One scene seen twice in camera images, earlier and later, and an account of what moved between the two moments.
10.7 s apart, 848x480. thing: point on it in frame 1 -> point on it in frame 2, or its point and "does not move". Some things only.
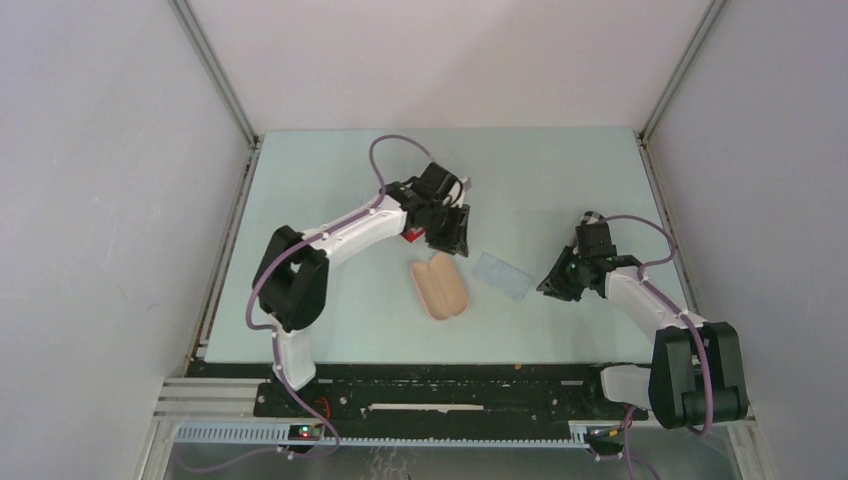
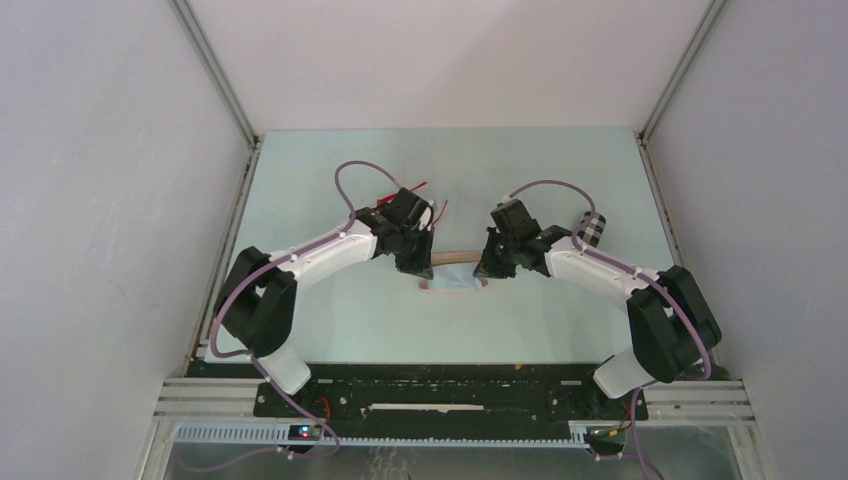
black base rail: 425,395 does not move
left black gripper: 453,241 -> 422,264
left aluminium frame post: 195,30 does not move
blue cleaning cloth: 503,275 -> 457,276
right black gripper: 553,282 -> 488,267
